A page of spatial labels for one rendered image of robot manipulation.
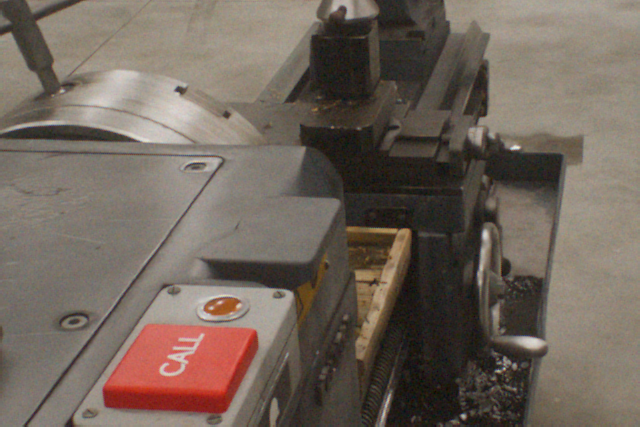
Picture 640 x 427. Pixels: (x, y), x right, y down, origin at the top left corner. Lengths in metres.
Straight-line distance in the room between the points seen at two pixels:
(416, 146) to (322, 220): 0.88
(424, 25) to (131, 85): 1.17
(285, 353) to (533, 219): 1.76
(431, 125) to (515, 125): 2.63
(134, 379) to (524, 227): 1.81
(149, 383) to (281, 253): 0.16
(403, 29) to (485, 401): 0.67
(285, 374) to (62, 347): 0.11
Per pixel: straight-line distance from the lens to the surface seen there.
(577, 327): 3.18
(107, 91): 1.11
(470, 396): 1.91
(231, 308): 0.70
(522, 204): 2.50
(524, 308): 2.15
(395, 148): 1.66
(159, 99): 1.10
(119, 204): 0.85
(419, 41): 2.17
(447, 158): 1.67
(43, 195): 0.88
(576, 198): 3.81
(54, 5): 1.13
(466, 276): 1.76
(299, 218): 0.80
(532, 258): 2.30
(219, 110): 1.14
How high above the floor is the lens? 1.60
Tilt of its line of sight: 24 degrees down
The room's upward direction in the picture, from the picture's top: 4 degrees counter-clockwise
